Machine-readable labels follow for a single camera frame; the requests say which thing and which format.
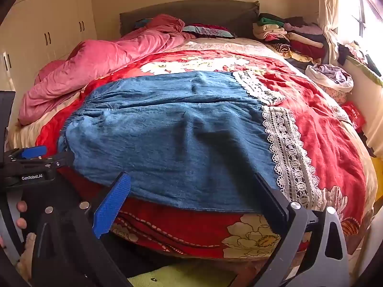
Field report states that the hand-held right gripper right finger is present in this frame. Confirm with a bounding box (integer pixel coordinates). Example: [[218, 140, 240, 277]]
[[254, 172, 350, 287]]

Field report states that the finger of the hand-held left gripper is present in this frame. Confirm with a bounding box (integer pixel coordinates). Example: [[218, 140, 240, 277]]
[[7, 145, 48, 160], [9, 152, 75, 169]]

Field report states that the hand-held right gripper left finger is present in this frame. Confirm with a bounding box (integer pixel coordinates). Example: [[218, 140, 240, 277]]
[[31, 171, 132, 287]]

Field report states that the blue denim pants lace trim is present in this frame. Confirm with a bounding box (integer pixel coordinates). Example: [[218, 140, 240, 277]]
[[58, 70, 324, 213]]

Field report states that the person's left hand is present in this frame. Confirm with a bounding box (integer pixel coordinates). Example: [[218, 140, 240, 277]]
[[16, 201, 28, 230]]

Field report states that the black cloth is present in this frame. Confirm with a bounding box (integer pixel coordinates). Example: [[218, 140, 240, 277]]
[[60, 170, 180, 278]]

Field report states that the tan fluffy cloth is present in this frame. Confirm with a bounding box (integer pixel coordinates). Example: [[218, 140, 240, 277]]
[[16, 232, 38, 278]]

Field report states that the red floral blanket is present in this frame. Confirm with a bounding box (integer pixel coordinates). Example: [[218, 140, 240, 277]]
[[36, 49, 377, 260]]

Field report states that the pink duvet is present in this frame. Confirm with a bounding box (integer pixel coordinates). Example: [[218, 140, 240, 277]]
[[18, 13, 196, 126]]

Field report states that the red plastic bag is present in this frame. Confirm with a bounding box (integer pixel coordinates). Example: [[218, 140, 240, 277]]
[[341, 100, 367, 130]]

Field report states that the cream wardrobe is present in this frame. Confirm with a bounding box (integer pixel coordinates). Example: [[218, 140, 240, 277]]
[[0, 0, 98, 132]]

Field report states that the printed fabric laundry basket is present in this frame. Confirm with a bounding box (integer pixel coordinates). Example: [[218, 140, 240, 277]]
[[305, 63, 354, 104]]

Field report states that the teal cloth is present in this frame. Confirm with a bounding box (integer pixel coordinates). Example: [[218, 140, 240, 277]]
[[134, 18, 154, 30]]

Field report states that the stack of folded clothes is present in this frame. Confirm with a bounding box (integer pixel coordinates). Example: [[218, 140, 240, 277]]
[[253, 12, 330, 63]]

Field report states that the white fleece blanket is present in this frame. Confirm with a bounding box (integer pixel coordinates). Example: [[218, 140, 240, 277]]
[[163, 37, 271, 55]]

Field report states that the dark clothes pile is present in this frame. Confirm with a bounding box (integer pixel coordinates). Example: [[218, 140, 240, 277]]
[[338, 40, 382, 77]]

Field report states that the patterned pillow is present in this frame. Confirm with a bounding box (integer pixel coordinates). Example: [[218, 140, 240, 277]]
[[181, 23, 237, 39]]

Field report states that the cream curtain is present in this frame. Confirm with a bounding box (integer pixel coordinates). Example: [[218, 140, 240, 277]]
[[317, 0, 340, 63]]

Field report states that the grey bed headboard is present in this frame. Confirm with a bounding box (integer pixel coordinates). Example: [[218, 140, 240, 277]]
[[120, 0, 260, 38]]

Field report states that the window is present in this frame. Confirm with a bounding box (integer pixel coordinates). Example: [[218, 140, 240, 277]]
[[337, 0, 383, 45]]

